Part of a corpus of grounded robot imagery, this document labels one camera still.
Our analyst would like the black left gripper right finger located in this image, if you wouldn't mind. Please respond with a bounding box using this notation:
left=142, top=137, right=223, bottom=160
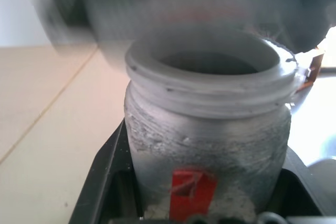
left=261, top=147, right=336, bottom=224

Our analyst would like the gray round jar lid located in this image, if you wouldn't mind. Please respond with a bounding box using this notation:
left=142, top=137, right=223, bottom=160
left=85, top=0, right=266, bottom=74

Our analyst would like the white box with brown edges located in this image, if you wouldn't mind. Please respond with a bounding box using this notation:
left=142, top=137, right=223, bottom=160
left=264, top=37, right=336, bottom=167

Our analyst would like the gray jar with red label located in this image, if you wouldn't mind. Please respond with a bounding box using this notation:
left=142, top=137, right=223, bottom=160
left=122, top=27, right=298, bottom=224

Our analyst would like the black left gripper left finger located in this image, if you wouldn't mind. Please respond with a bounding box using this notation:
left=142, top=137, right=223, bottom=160
left=70, top=121, right=144, bottom=224

